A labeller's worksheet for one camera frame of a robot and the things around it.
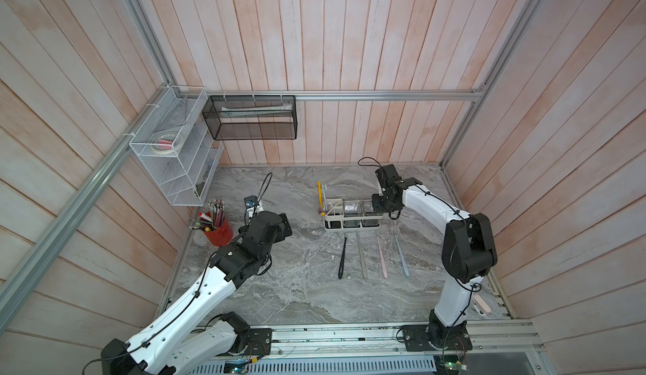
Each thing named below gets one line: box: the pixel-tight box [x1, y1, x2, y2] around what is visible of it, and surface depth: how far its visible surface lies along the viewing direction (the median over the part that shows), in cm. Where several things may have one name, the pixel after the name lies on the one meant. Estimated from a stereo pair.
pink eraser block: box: [473, 294, 492, 313], surface depth 79 cm
